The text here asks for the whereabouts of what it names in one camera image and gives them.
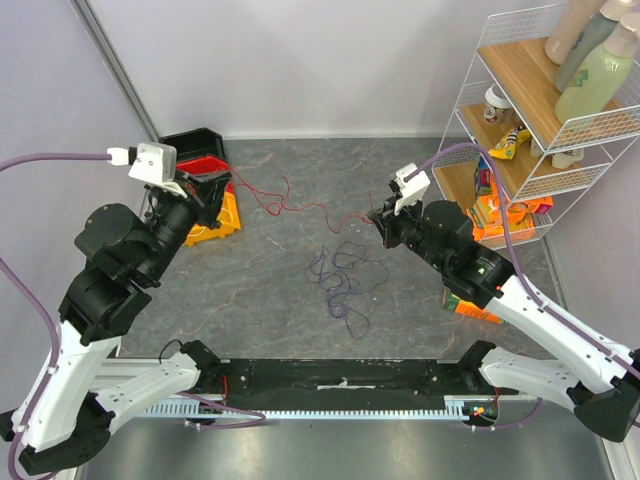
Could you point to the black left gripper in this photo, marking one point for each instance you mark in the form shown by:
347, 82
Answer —
205, 193

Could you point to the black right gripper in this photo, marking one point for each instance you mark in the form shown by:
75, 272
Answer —
391, 226

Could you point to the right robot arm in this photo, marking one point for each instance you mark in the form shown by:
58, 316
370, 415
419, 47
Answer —
591, 375

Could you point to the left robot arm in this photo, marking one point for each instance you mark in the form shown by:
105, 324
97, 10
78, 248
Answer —
65, 423

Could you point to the red plastic bin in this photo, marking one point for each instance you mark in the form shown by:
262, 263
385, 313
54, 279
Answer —
204, 165

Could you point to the yellow plastic bin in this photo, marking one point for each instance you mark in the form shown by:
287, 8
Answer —
229, 222

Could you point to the black plastic bin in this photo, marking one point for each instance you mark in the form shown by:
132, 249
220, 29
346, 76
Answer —
196, 143

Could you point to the orange snack boxes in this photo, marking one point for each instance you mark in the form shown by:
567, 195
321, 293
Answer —
486, 215

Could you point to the green orange box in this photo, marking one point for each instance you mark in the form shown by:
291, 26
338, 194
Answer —
453, 303

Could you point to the colourful small carton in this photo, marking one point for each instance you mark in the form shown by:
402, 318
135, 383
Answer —
483, 178

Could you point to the yellow snack bag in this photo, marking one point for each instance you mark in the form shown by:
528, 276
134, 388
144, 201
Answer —
506, 148

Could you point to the paper coffee cup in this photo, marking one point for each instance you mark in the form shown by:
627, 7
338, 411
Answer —
497, 106

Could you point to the small white bottle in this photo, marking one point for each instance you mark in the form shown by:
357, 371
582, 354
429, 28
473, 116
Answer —
560, 160

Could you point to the green lotion bottle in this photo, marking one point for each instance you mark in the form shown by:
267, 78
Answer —
600, 75

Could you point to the beige bottle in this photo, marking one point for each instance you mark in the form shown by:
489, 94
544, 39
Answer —
570, 24

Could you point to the grey green bottle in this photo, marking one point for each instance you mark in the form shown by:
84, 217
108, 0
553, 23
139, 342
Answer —
596, 31

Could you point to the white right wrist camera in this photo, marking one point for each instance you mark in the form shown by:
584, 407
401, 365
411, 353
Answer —
409, 184

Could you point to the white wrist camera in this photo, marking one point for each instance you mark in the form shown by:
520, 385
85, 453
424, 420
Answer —
409, 184
151, 163

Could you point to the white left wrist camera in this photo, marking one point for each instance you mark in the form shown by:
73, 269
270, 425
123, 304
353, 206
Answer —
151, 163

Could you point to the white wire shelf rack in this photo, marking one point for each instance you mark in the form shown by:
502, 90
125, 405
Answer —
510, 52

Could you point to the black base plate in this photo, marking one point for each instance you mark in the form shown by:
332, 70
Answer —
340, 384

